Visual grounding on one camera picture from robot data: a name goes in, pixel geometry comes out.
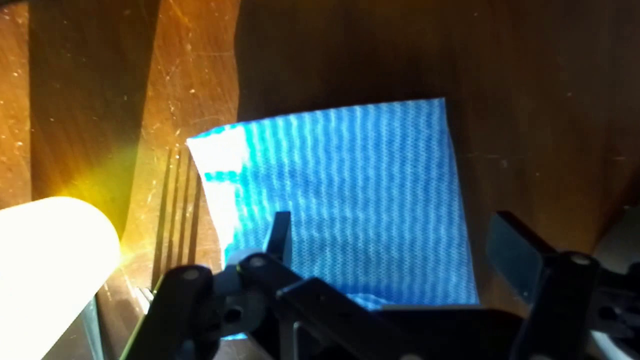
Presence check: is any blue striped cloth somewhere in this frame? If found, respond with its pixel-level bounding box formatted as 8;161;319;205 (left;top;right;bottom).
186;98;478;309

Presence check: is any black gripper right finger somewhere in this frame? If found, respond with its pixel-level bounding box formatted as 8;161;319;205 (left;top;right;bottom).
487;212;557;304

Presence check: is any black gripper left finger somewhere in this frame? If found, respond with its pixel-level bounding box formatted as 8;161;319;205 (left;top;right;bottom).
267;212;292;264

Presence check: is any white cup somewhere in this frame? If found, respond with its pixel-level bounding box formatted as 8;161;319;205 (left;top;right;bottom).
0;196;121;360

